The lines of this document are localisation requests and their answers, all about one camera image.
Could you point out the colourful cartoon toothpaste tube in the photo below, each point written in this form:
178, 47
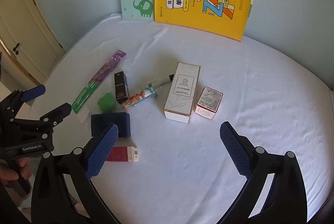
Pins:
149, 91

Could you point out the green sponge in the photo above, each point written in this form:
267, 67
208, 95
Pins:
106, 103

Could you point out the tall white gold box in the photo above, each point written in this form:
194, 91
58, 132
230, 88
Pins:
180, 101

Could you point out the dark red carton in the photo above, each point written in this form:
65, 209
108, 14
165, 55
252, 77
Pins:
123, 154

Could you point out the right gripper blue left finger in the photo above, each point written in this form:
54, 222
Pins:
51, 202

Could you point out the person's left hand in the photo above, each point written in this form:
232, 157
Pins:
8, 174

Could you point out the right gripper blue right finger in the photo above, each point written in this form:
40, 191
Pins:
286, 201

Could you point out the black lipstick box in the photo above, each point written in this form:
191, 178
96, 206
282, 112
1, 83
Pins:
121, 89

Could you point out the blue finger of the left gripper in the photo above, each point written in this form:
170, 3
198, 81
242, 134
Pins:
33, 93
54, 117

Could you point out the dark blue case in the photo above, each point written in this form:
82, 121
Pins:
100, 122

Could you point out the cream room door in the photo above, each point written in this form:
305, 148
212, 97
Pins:
28, 38

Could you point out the small red white box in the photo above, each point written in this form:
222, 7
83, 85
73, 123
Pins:
208, 103

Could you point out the small clear plastic box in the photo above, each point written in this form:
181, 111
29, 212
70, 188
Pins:
83, 114

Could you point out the purple green toothbrush package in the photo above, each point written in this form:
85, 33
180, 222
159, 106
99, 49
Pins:
96, 80

